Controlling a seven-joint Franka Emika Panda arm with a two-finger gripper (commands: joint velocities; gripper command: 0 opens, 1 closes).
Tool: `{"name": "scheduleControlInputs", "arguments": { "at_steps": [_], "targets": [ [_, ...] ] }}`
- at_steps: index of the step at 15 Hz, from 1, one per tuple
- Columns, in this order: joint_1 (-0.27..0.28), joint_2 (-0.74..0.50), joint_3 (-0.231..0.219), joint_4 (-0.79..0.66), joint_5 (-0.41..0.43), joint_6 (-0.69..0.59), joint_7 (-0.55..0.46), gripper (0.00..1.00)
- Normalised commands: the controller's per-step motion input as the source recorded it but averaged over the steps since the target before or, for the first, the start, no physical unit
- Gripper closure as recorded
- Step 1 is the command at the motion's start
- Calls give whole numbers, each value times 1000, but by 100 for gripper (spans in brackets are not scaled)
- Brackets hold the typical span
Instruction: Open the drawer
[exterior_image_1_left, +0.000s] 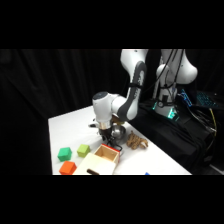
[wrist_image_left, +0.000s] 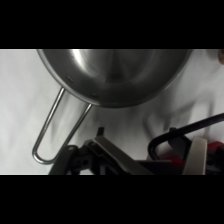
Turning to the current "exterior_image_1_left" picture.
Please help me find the tan wooden object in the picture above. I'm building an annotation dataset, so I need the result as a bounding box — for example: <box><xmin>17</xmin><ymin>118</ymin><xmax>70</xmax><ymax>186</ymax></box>
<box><xmin>111</xmin><ymin>115</ymin><xmax>125</xmax><ymax>126</ymax></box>

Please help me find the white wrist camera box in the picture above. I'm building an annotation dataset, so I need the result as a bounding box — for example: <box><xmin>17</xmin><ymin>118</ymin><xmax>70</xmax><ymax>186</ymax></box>
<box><xmin>87</xmin><ymin>121</ymin><xmax>100</xmax><ymax>130</ymax></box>

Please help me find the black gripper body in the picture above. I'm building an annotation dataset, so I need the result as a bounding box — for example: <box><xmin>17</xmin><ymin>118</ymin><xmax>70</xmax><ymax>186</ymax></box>
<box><xmin>98</xmin><ymin>126</ymin><xmax>117</xmax><ymax>144</ymax></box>

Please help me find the blue cable bundle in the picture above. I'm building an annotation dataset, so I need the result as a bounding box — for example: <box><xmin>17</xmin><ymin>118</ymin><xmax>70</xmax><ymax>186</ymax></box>
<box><xmin>177</xmin><ymin>88</ymin><xmax>194</xmax><ymax>108</ymax></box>

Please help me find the black robot stand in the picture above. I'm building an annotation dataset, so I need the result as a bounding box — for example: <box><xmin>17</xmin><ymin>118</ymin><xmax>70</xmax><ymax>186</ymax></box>
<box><xmin>122</xmin><ymin>99</ymin><xmax>216</xmax><ymax>175</ymax></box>

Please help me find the lime green cube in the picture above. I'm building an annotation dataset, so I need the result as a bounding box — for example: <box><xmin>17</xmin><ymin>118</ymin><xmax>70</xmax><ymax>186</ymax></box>
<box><xmin>76</xmin><ymin>143</ymin><xmax>92</xmax><ymax>159</ymax></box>

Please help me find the blue lit keyboard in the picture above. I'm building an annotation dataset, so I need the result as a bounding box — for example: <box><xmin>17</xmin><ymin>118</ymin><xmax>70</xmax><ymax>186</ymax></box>
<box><xmin>195</xmin><ymin>90</ymin><xmax>222</xmax><ymax>108</ymax></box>

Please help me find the orange cube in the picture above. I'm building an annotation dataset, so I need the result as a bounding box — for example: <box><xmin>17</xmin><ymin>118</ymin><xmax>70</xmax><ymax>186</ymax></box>
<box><xmin>58</xmin><ymin>160</ymin><xmax>78</xmax><ymax>176</ymax></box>

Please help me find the small metal bowl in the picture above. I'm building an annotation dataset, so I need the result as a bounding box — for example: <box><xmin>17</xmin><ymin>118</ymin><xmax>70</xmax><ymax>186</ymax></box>
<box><xmin>111</xmin><ymin>124</ymin><xmax>128</xmax><ymax>141</ymax></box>

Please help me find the wooden drawer with black handle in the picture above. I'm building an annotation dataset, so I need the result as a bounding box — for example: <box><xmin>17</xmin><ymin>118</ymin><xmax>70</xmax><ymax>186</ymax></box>
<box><xmin>93</xmin><ymin>142</ymin><xmax>123</xmax><ymax>166</ymax></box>

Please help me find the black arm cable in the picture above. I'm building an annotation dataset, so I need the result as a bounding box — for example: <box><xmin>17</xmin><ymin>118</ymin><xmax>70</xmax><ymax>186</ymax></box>
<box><xmin>152</xmin><ymin>49</ymin><xmax>184</xmax><ymax>98</ymax></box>

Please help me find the brown plush toy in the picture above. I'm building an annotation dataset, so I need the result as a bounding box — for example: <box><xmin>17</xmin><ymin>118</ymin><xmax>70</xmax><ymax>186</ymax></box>
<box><xmin>125</xmin><ymin>130</ymin><xmax>150</xmax><ymax>151</ymax></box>

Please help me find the black curtain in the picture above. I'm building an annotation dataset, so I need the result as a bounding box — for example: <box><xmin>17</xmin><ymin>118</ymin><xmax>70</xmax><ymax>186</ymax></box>
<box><xmin>0</xmin><ymin>49</ymin><xmax>224</xmax><ymax>176</ymax></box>

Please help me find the yellow cable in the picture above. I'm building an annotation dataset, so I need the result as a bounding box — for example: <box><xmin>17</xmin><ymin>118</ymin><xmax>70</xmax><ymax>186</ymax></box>
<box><xmin>208</xmin><ymin>109</ymin><xmax>218</xmax><ymax>137</ymax></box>

